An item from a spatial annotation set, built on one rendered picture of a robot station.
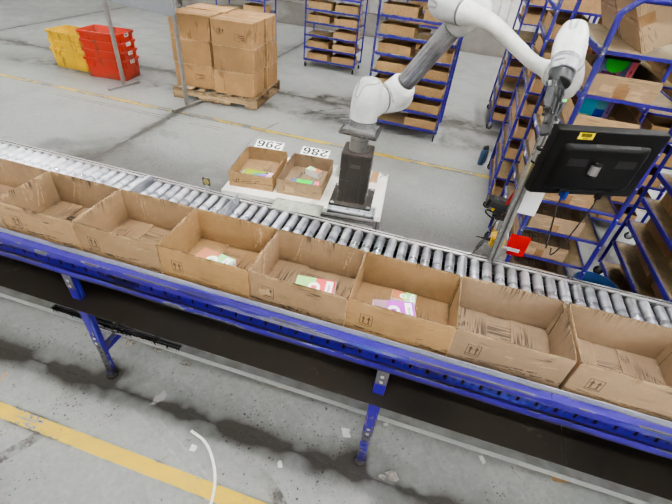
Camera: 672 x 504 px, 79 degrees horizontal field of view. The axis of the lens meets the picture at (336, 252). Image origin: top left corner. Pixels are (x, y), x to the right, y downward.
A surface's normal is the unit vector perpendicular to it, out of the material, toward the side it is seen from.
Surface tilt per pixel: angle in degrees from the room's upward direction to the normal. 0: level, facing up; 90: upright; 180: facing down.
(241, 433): 0
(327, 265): 89
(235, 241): 89
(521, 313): 89
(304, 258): 89
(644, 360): 0
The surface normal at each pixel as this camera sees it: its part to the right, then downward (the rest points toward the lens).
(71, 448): 0.08, -0.78
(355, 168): -0.18, 0.61
